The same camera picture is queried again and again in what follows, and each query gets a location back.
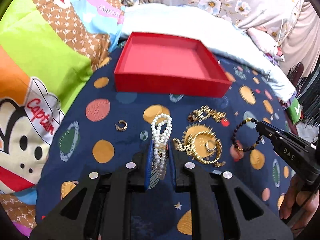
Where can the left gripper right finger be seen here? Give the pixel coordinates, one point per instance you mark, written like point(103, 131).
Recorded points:
point(222, 207)

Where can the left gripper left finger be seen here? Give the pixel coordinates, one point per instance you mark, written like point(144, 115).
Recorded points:
point(99, 206)

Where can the small gold hoop earring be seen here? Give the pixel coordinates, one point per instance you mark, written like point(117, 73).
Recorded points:
point(121, 126)

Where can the green cushion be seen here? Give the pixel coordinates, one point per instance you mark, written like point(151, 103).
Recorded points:
point(294, 111)

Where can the dark red chair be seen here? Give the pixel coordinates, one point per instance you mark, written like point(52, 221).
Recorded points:
point(295, 73)

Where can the navy planet print bedsheet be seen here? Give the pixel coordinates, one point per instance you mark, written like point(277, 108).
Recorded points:
point(218, 134)

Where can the pink cartoon pillow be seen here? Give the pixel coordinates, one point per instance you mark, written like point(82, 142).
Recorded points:
point(266, 44)

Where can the light blue quilt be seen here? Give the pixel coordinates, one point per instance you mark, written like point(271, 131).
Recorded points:
point(218, 35)

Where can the red shallow tray box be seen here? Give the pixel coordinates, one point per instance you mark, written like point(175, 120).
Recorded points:
point(167, 64)

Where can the colourful monkey cartoon blanket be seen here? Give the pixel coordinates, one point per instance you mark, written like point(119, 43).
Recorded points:
point(49, 50)

